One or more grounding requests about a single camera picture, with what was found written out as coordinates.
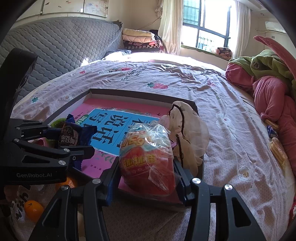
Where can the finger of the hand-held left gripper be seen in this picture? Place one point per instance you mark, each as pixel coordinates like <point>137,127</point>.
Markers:
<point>57,154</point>
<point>32,133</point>

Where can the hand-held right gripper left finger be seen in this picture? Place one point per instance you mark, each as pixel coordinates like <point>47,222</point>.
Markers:
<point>101,185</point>

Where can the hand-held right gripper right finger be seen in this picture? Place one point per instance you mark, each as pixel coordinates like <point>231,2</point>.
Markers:
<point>185,185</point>

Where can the blue snack packet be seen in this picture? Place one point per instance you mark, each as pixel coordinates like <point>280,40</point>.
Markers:
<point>69,136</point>

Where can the plastic-wrapped red toy egg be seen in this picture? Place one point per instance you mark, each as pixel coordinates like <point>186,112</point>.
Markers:
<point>143,162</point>

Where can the grey shallow cardboard box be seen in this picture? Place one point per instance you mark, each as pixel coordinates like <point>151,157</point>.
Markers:
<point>129,92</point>

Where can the pink and blue book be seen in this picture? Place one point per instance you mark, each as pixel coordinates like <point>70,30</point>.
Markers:
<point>138,109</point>

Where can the grey quilted headboard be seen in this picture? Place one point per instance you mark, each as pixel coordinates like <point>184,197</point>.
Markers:
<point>57,46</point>

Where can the large yellow snack packet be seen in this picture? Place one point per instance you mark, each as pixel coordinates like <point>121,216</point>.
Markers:
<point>278,151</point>

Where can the blue candy wrapper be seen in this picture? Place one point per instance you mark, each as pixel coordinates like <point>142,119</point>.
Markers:
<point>272,133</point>

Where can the small yellow snack packet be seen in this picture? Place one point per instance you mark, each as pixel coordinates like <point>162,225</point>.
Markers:
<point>271,124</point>

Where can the red and white scrunchie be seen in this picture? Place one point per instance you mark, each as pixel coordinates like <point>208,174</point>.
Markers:
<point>293,209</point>

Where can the dark blue pillow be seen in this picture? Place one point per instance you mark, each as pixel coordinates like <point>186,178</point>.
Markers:
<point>118,52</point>

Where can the pink quilt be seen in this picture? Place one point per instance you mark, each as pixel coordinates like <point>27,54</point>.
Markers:
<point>270,97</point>

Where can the dark patterned folded blanket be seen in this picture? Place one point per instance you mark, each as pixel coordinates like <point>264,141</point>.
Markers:
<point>143,48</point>

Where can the floral folded blanket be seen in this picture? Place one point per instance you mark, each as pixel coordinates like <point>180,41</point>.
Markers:
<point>224,52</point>

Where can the cream folded blanket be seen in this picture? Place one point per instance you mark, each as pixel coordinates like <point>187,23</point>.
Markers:
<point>136,33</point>

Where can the green jacket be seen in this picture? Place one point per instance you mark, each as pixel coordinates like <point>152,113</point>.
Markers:
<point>266,64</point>

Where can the black cloth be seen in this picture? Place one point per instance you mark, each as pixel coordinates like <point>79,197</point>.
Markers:
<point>156,34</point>

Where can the cream curtain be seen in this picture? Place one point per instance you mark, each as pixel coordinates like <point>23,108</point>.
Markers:
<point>171,25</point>
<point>239,27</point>

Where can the window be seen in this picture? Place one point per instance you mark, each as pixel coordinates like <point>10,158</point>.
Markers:
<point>208,18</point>

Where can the white air conditioner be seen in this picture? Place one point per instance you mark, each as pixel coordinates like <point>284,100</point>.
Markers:
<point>275,26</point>

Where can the painted wall cabinet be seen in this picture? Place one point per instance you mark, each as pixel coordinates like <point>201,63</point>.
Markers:
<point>69,7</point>

